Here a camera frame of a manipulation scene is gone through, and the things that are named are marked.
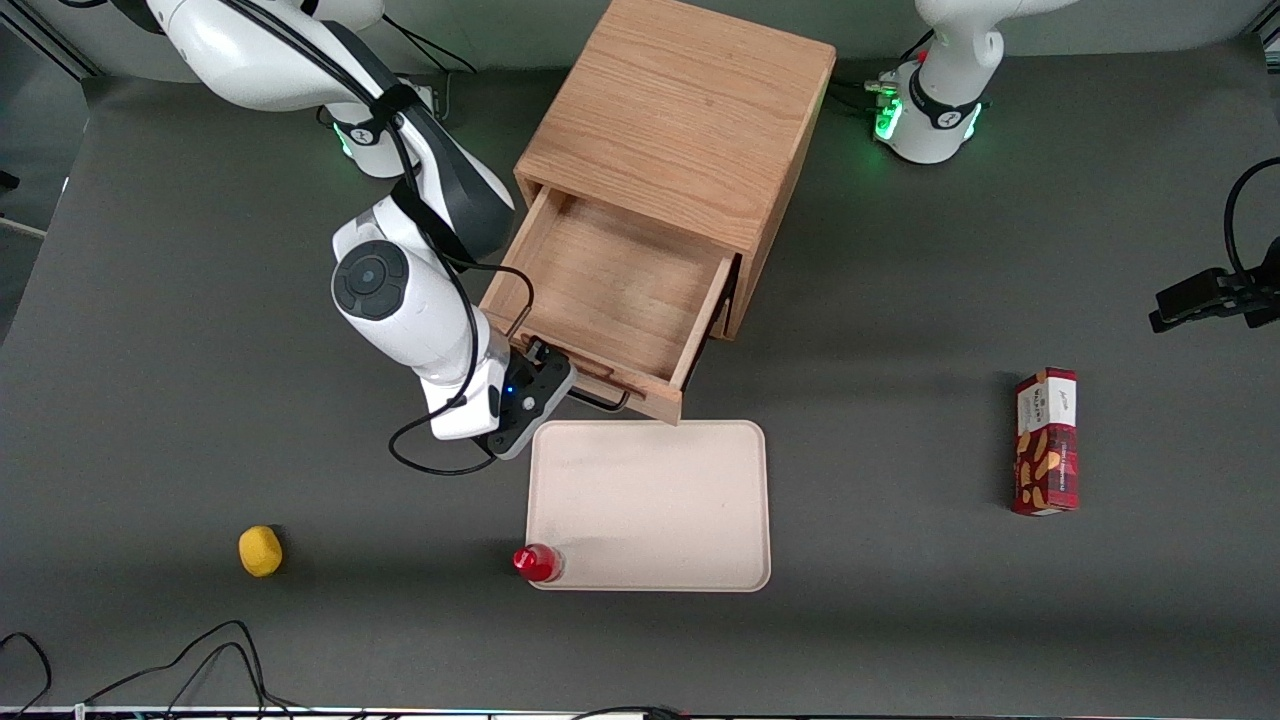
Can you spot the red snack box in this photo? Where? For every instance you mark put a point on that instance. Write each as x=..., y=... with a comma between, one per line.
x=1047, y=445

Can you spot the wooden drawer cabinet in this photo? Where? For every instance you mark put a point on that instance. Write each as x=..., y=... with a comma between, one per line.
x=680, y=110

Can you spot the yellow lemon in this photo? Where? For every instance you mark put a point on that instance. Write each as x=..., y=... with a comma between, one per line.
x=260, y=551

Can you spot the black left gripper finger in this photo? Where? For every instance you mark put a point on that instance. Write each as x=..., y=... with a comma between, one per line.
x=1185, y=315
x=1195, y=288

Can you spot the red capped bottle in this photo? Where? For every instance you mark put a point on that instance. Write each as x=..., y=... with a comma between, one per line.
x=535, y=563

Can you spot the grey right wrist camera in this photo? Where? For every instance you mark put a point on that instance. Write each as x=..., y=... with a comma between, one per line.
x=545, y=395

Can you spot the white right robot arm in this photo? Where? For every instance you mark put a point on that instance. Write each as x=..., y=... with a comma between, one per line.
x=400, y=300

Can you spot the cream plastic tray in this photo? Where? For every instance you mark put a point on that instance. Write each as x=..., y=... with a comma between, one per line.
x=650, y=505

